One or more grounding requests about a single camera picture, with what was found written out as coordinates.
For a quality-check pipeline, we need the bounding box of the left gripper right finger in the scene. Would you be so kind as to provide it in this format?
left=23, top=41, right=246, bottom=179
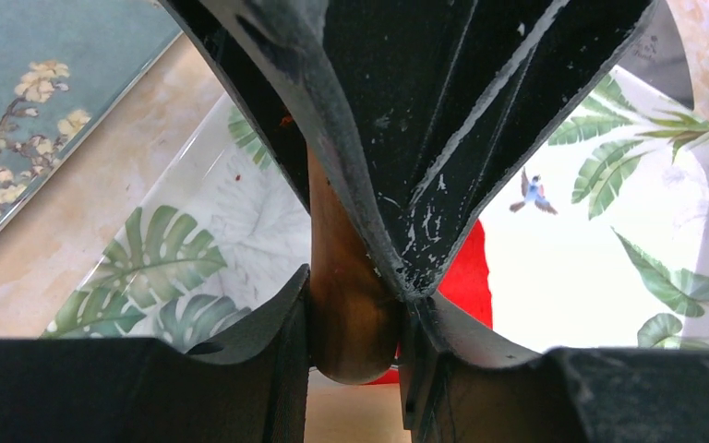
left=399, top=294, right=709, bottom=442

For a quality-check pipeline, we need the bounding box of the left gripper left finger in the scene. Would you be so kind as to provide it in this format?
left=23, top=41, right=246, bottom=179
left=0, top=266, right=309, bottom=442

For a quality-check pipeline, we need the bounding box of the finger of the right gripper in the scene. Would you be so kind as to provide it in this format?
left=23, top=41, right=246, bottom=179
left=164, top=0, right=656, bottom=300

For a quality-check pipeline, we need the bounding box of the red dough piece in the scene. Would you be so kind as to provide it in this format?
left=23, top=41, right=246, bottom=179
left=367, top=219, right=494, bottom=387

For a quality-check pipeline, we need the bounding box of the wooden rolling pin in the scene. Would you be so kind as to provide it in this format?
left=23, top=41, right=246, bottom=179
left=306, top=152, right=402, bottom=385

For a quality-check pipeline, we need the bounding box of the white leaf pattern tray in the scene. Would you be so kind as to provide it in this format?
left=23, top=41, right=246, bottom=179
left=44, top=67, right=709, bottom=352

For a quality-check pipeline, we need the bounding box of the teal blossom pattern tray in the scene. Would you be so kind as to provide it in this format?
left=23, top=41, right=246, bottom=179
left=0, top=1, right=180, bottom=230

